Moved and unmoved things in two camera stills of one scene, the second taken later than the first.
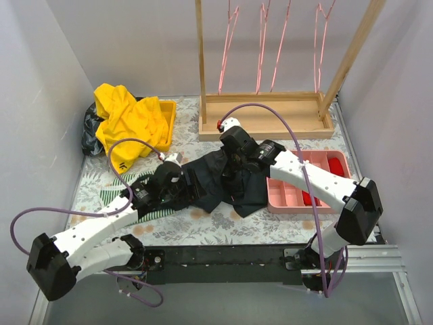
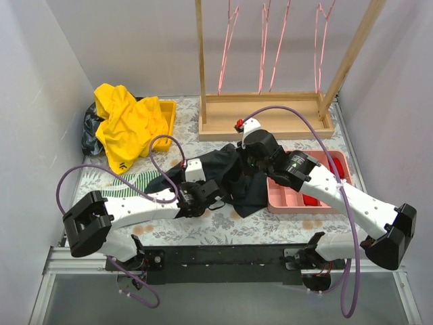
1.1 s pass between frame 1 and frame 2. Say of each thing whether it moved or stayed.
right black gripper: moved
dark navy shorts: stayed
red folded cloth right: stayed
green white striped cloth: stayed
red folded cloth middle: stayed
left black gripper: moved
